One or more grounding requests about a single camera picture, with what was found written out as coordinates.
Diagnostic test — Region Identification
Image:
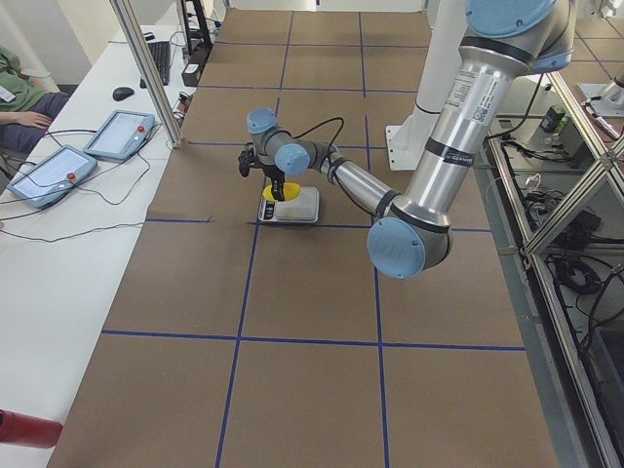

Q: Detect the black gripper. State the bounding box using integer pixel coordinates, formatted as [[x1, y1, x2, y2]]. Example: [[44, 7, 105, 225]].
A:
[[260, 164, 286, 202]]

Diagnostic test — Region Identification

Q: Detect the yellow mango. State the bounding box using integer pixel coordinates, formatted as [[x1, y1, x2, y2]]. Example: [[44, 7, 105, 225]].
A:
[[262, 182, 301, 202]]

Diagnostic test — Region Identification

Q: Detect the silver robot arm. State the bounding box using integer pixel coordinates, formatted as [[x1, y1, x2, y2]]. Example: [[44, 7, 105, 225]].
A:
[[238, 1, 577, 279]]

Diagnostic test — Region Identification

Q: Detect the digital kitchen scale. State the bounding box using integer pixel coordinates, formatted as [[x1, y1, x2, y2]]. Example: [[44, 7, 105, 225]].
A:
[[257, 184, 320, 224]]

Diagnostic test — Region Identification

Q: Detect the brown paper table cover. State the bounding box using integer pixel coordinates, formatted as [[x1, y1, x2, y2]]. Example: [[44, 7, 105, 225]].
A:
[[50, 10, 558, 467]]

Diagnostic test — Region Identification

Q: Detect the far blue teach pendant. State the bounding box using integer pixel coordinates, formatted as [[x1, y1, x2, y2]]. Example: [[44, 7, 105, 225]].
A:
[[84, 109, 155, 161]]

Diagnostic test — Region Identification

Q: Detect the blue teach pendant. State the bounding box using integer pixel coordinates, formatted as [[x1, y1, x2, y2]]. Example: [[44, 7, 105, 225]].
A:
[[8, 145, 98, 209], [84, 109, 155, 161]]

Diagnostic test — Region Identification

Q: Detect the black keyboard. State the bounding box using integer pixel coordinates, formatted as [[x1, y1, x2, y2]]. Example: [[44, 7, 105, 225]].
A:
[[147, 41, 171, 86]]

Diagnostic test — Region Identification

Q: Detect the black computer mouse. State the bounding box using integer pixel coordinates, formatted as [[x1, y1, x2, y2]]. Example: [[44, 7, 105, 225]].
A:
[[111, 87, 135, 101]]

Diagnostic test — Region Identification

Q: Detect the near blue teach pendant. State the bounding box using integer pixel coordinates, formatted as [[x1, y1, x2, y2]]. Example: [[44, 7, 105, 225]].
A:
[[8, 145, 98, 209]]

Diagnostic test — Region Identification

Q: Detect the seated person in green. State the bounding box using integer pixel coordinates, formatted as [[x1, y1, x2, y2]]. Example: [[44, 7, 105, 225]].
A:
[[1, 47, 70, 155]]

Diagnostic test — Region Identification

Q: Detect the red fire extinguisher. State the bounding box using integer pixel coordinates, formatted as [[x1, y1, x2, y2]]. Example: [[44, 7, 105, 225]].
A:
[[1, 409, 63, 449]]

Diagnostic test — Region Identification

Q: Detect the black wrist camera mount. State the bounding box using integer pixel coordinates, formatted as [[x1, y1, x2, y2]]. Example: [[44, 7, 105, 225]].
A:
[[238, 149, 258, 177]]

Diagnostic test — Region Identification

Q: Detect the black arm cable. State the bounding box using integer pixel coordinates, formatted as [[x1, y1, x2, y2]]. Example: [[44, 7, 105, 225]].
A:
[[294, 116, 345, 157]]

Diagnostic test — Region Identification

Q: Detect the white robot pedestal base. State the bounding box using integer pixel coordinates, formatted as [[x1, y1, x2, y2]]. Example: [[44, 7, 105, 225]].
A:
[[385, 0, 467, 171]]

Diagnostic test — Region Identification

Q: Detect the aluminium frame post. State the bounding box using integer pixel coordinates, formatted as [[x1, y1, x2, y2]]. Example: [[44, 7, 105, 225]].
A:
[[109, 0, 182, 148]]

